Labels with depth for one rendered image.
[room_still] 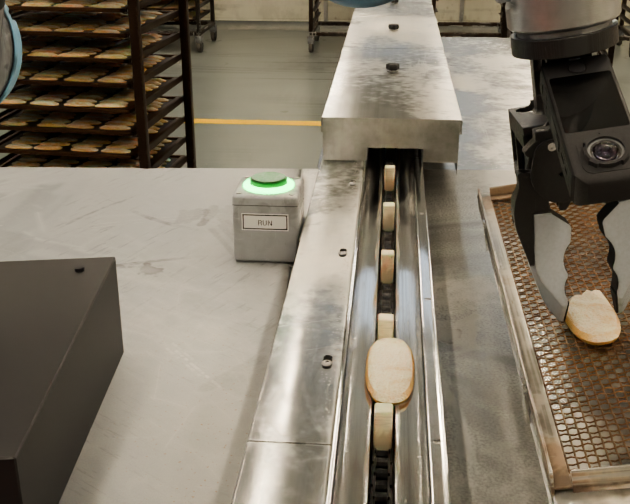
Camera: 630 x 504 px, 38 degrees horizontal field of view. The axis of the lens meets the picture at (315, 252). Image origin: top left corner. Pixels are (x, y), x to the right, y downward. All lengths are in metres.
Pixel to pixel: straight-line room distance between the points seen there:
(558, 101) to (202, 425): 0.35
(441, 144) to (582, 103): 0.59
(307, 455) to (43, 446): 0.17
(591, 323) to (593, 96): 0.17
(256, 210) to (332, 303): 0.20
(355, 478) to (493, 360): 0.25
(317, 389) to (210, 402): 0.11
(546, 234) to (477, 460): 0.17
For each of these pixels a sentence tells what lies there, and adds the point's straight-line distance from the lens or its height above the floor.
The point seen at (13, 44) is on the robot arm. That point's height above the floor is 1.08.
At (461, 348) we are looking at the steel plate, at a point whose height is 0.82.
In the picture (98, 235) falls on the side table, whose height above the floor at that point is 0.82.
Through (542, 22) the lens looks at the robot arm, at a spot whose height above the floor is 1.12.
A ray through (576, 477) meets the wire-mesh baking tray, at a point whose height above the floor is 0.90.
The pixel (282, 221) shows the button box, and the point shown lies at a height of 0.87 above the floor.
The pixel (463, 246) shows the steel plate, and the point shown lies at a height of 0.82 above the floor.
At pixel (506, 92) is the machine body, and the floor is 0.82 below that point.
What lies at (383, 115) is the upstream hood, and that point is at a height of 0.92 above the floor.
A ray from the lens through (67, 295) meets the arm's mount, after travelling 0.74.
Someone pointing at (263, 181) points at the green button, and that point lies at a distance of 0.98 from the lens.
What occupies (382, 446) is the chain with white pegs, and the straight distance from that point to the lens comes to 0.65.
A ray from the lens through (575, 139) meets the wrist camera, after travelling 0.60.
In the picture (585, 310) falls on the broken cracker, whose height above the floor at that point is 0.91.
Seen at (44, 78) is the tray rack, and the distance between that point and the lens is 3.07.
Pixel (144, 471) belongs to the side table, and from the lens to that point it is 0.68.
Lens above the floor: 1.21
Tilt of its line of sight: 22 degrees down
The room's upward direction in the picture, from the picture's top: straight up
